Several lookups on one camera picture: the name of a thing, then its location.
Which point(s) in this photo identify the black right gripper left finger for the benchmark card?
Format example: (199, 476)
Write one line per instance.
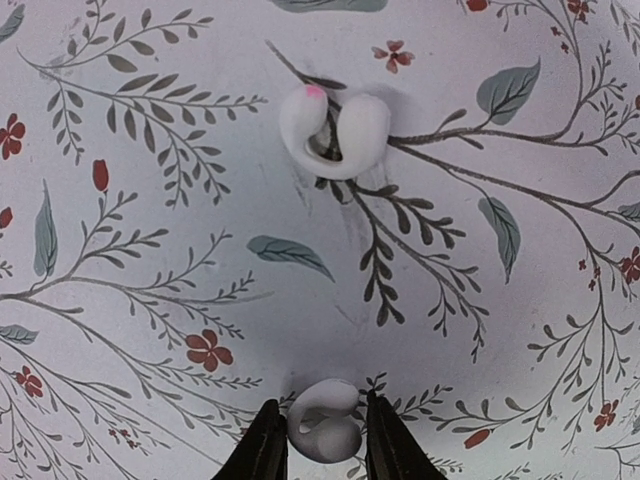
(262, 453)

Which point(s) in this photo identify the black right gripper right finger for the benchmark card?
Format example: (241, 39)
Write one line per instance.
(392, 453)

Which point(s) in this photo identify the white earbud silicone tip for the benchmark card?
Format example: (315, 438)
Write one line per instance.
(360, 131)

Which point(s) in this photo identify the white earbud partial top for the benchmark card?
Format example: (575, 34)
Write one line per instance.
(319, 425)

